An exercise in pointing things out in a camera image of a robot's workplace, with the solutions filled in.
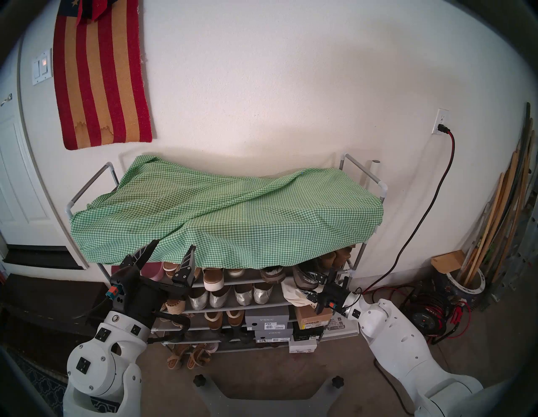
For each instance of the brown tan low shoe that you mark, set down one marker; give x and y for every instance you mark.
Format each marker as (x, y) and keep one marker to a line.
(213, 319)
(235, 318)

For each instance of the pink slip-on shoe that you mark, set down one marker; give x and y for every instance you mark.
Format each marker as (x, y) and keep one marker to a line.
(155, 271)

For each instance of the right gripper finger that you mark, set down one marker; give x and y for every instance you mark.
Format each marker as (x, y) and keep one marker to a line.
(337, 281)
(316, 299)

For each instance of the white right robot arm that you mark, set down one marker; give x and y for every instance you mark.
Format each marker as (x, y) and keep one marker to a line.
(403, 336)

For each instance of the red ribbon bow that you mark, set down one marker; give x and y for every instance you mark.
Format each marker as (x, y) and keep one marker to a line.
(90, 10)

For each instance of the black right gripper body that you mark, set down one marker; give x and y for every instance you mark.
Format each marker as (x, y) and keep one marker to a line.
(332, 300)

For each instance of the brown cardboard shoe box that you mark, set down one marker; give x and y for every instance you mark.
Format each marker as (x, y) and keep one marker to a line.
(309, 317)

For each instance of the beige espadrille shoe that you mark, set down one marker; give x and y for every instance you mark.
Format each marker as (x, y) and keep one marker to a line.
(174, 305)

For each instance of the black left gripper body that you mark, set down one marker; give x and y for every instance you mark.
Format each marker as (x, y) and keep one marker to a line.
(138, 294)

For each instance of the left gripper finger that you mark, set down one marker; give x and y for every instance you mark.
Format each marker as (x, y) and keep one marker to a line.
(138, 258)
(185, 269)

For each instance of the white light switch plate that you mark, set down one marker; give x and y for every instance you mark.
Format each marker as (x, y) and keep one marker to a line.
(42, 67)

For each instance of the dark brown bench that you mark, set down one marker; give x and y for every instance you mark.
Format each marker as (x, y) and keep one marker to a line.
(42, 315)

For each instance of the tan cardboard piece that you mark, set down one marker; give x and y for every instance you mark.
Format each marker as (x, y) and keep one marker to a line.
(447, 260)

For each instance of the red tan striped flag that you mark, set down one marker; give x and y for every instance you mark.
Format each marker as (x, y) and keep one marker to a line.
(101, 84)

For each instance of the white grey flat box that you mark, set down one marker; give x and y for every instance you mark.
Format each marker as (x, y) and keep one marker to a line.
(342, 324)

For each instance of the tan wedge shoe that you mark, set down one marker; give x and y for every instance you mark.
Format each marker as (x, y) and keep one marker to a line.
(325, 259)
(342, 255)

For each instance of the wooden slats bundle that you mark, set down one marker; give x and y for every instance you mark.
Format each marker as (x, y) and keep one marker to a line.
(510, 201)

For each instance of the white platform sandal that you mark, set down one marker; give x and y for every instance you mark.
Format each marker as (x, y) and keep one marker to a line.
(213, 279)

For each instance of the blue patterned rug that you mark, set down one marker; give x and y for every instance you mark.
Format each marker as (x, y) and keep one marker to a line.
(42, 382)

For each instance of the white panel door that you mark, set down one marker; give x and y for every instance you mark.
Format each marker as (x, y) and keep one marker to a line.
(21, 189)

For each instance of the white low shoe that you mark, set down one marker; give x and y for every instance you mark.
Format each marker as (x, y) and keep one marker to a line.
(235, 272)

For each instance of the bucket with white rim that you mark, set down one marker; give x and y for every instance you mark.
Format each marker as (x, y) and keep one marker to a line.
(473, 290)

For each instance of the white wall outlet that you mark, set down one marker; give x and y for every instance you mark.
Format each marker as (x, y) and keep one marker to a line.
(441, 115)

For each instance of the black shoe box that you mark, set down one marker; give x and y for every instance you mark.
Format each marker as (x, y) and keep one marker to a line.
(307, 333)

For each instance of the tan white sandal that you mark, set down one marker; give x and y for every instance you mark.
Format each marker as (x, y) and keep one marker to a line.
(170, 267)

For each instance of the green white checked cloth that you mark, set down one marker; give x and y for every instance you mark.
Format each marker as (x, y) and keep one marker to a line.
(231, 210)

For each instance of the black base knob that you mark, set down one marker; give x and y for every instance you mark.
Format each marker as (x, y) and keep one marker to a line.
(200, 380)
(337, 381)

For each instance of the grey Vionic shoe box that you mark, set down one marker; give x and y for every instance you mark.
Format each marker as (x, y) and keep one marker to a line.
(267, 317)
(273, 335)

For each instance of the brown suede clog shoe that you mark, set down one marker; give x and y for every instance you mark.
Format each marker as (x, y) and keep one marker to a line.
(304, 279)
(272, 274)

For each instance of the grey metal shoe rack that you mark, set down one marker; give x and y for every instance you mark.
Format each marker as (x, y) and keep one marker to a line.
(381, 188)

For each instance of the white shoe box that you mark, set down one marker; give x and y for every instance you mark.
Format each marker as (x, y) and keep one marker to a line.
(302, 344)

